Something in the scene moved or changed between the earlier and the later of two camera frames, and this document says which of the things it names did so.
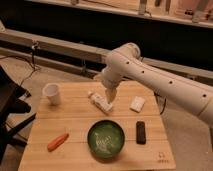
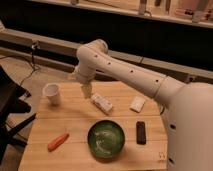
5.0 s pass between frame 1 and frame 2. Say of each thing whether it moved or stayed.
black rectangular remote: stayed
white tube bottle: stayed
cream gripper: moved
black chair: stayed
